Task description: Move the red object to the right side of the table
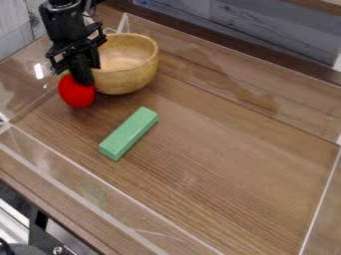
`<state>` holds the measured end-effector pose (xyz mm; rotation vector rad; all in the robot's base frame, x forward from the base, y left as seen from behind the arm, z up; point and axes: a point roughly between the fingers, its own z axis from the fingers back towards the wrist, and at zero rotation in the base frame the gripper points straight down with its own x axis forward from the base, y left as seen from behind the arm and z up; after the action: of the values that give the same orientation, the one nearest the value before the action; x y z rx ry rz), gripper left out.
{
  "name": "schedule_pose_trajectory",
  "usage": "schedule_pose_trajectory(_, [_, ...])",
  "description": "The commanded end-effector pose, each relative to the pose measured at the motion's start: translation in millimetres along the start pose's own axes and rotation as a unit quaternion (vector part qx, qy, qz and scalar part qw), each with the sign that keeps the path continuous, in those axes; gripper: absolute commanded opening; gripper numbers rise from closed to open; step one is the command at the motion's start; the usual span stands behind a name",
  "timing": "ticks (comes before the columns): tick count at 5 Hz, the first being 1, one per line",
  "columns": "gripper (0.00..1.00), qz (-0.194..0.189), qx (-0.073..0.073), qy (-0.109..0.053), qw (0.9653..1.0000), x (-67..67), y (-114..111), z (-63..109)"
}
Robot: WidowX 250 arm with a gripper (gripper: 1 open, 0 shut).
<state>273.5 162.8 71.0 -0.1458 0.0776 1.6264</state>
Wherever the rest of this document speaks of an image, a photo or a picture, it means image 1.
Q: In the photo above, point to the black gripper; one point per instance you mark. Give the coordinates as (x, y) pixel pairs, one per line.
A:
(75, 40)

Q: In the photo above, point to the red plush strawberry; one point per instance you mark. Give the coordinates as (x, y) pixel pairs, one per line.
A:
(76, 94)

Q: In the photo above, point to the wooden bowl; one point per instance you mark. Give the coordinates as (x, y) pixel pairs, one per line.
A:
(128, 63)

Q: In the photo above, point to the green rectangular block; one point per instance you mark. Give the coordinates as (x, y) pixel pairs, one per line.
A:
(126, 135)

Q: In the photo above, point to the clear acrylic tray walls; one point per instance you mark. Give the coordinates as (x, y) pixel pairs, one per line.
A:
(235, 174)

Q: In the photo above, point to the clear acrylic corner bracket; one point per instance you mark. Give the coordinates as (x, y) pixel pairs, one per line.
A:
(122, 28)

